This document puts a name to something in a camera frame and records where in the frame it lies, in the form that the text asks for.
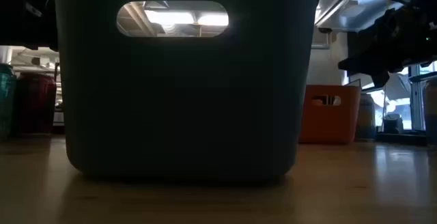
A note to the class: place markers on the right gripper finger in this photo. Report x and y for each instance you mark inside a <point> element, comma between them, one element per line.
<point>362,65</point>
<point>381,79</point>

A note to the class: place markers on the green soda can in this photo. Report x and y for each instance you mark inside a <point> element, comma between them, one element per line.
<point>7,104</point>

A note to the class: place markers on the red soda can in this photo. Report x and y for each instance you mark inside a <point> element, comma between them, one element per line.
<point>35,104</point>

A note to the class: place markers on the dark blue plastic bin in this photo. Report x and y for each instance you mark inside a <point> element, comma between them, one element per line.
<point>187,97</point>

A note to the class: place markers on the grey tilted panel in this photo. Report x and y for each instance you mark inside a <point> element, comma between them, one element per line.
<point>399,87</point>

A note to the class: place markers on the large glass window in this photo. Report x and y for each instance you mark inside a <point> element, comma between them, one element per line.
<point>406,114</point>

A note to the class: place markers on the dark cylindrical container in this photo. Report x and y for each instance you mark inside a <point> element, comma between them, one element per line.
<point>392,123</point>

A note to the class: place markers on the orange plastic bin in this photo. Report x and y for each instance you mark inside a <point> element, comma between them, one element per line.
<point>327,125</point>

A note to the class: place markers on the fluorescent ceiling light panel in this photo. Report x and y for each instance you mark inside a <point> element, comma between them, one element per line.
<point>169,17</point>
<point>213,20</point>

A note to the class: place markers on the white ceiling duct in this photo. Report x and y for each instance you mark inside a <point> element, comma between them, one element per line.
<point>341,15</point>

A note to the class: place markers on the black aluminium table frame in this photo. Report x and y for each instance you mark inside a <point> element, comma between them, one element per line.
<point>403,139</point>

